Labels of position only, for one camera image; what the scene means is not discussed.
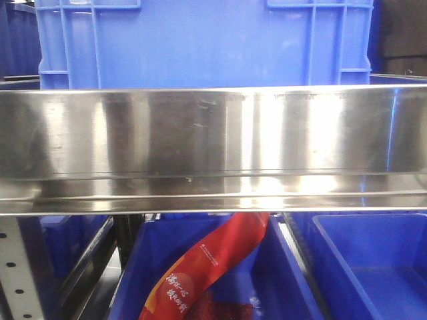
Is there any blue bin centre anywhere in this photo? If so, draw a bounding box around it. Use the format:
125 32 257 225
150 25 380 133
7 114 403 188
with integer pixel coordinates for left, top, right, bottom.
108 215 323 319

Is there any stainless steel shelf rail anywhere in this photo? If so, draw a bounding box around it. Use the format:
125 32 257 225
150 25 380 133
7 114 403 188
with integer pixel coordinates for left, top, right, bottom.
1 84 426 215

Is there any large blue plastic crate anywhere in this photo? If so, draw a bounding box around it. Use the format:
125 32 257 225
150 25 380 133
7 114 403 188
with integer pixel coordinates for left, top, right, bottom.
35 1 374 89

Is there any blue bin right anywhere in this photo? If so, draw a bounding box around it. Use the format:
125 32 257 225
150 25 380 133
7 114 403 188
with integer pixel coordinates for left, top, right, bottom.
288 212 426 319

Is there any perforated grey rack upright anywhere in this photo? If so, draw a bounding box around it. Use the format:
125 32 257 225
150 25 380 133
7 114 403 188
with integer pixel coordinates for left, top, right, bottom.
1 217 44 319

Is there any blue bin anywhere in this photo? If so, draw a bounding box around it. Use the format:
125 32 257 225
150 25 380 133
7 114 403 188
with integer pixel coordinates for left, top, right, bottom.
108 215 323 319
288 212 426 319
40 215 113 305

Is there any blue bin lower left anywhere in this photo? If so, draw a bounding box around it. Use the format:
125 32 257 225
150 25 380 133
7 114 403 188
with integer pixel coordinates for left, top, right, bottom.
40 215 113 305

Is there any red snack bag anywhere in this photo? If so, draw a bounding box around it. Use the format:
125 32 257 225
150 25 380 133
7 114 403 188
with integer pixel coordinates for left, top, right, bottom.
138 212 270 319

